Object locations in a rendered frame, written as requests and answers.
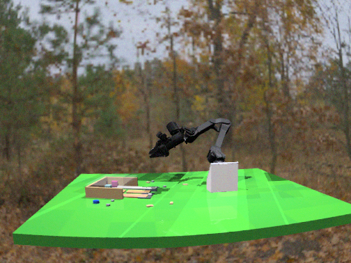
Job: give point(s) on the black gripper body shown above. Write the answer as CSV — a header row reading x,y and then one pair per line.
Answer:
x,y
166,147

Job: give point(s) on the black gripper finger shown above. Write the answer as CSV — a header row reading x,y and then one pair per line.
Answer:
x,y
154,149
157,153

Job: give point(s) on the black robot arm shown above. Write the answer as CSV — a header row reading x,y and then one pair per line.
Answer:
x,y
215,155

